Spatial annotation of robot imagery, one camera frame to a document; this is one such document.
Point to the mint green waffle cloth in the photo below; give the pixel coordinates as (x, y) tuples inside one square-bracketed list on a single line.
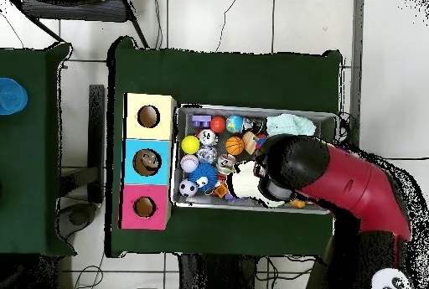
[(291, 124)]

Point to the blue globe ball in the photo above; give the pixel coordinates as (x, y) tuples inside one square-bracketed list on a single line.
[(234, 123)]

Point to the plain orange ball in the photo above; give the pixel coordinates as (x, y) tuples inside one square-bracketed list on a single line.
[(218, 124)]

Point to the cream waffle cloth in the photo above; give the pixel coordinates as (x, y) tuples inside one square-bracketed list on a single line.
[(244, 181)]

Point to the wooden box with three holes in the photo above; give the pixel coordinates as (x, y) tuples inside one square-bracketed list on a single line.
[(147, 131)]

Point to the black and white soccer ball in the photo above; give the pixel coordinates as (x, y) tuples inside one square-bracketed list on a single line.
[(187, 188)]

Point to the black flat panel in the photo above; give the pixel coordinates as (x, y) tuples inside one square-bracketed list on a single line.
[(96, 135)]

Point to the large yellow ball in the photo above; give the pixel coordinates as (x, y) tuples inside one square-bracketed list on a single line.
[(190, 145)]

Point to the dark green side table cloth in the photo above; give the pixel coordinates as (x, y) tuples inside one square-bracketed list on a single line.
[(30, 168)]

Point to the blue plastic cup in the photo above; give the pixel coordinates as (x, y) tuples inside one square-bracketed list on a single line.
[(12, 96)]

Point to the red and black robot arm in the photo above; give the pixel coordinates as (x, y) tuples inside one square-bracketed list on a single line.
[(352, 185)]

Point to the shallow mesh metal bin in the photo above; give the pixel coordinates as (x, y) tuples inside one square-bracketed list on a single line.
[(181, 202)]

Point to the blue spiky ball toy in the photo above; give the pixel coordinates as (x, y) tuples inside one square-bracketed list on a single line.
[(202, 175)]

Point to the white baseball with red stitching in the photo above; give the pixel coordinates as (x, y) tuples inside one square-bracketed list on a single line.
[(189, 163)]

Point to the orange basketball toy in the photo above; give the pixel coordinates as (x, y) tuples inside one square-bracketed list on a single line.
[(234, 145)]

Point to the black chair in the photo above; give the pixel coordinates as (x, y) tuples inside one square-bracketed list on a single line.
[(73, 7)]

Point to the crushed can with silver top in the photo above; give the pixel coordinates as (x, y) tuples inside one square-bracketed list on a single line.
[(207, 137)]

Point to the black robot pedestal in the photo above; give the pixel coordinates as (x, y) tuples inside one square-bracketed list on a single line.
[(214, 272)]

